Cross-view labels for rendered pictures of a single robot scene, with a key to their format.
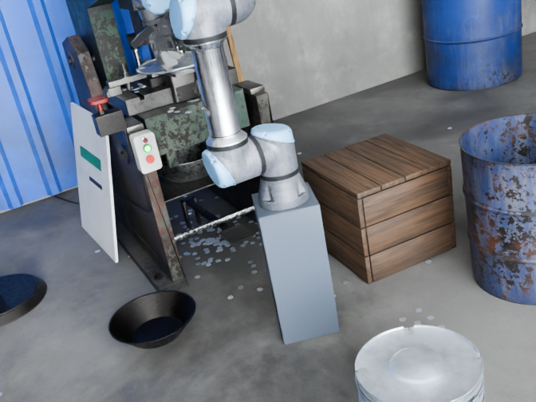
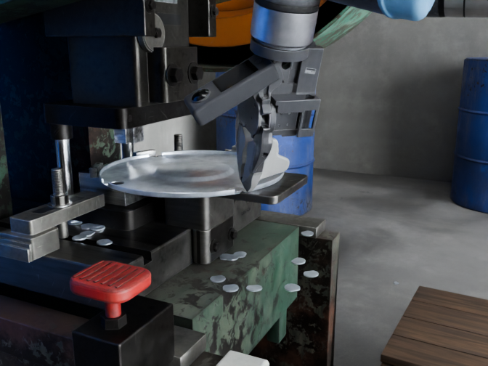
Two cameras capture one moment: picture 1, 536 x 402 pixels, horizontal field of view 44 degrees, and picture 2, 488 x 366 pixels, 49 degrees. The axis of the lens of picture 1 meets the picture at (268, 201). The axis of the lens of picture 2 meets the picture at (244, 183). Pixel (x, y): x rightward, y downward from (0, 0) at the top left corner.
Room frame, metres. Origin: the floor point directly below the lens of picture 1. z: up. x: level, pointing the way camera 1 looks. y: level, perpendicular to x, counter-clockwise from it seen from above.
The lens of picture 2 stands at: (1.72, 0.72, 0.99)
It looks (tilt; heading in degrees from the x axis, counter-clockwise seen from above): 15 degrees down; 319
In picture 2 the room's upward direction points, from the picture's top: straight up
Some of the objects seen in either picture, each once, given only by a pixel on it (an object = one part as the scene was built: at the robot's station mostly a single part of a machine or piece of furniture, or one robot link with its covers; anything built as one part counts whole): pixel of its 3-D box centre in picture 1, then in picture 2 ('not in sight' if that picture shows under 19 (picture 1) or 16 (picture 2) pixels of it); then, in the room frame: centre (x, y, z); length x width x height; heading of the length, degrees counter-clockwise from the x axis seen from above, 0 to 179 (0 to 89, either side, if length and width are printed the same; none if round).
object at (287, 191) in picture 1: (281, 183); not in sight; (1.78, -0.05, 0.50); 0.15 x 0.15 x 0.10
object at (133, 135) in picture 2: not in sight; (130, 130); (2.52, 0.28, 0.84); 0.05 x 0.03 x 0.04; 114
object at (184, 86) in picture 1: (183, 81); (219, 214); (2.37, 0.22, 0.72); 0.25 x 0.14 x 0.14; 24
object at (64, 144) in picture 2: (136, 56); (63, 156); (2.55, 0.39, 0.81); 0.02 x 0.02 x 0.14
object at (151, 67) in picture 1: (175, 61); (192, 170); (2.41, 0.23, 0.78); 0.29 x 0.29 x 0.01
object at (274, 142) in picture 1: (272, 147); not in sight; (1.77, -0.04, 0.62); 0.13 x 0.12 x 0.14; 113
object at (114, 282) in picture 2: (100, 108); (112, 307); (2.19, 0.50, 0.72); 0.07 x 0.06 x 0.08; 24
